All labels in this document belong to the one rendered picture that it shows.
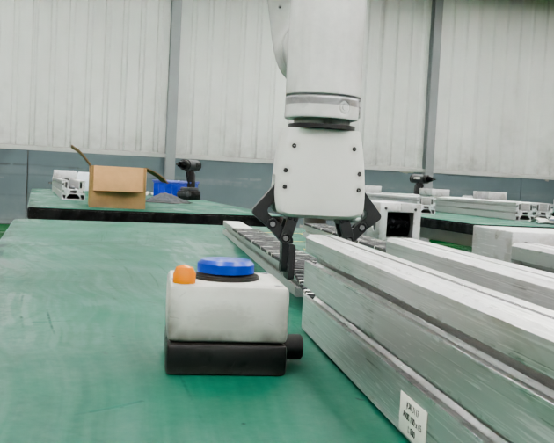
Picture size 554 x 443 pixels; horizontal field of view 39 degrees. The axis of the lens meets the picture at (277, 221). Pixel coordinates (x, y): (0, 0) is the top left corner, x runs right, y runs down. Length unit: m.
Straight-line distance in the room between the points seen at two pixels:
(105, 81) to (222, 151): 1.98
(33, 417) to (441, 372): 0.21
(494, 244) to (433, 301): 0.40
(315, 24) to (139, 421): 0.54
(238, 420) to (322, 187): 0.46
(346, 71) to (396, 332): 0.47
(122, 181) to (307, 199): 2.05
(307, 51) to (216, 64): 11.20
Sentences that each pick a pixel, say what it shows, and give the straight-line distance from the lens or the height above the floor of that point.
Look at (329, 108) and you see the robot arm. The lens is 0.85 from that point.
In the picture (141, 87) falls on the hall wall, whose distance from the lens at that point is 11.86.
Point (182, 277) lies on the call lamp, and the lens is 0.52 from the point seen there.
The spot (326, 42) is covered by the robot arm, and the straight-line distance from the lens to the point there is 0.85.
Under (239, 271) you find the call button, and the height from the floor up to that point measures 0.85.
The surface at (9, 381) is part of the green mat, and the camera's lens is 0.51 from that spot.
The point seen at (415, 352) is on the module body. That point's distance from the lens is 0.40.
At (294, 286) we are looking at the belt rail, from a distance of 0.90.
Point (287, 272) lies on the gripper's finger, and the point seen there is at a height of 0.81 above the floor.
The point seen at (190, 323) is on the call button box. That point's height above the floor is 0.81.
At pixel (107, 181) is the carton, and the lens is 2.87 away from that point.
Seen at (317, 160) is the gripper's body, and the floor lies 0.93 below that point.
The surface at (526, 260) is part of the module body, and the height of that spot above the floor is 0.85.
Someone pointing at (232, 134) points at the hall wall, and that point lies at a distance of 12.01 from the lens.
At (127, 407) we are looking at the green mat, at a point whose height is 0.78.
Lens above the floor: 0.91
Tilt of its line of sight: 3 degrees down
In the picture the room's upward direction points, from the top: 3 degrees clockwise
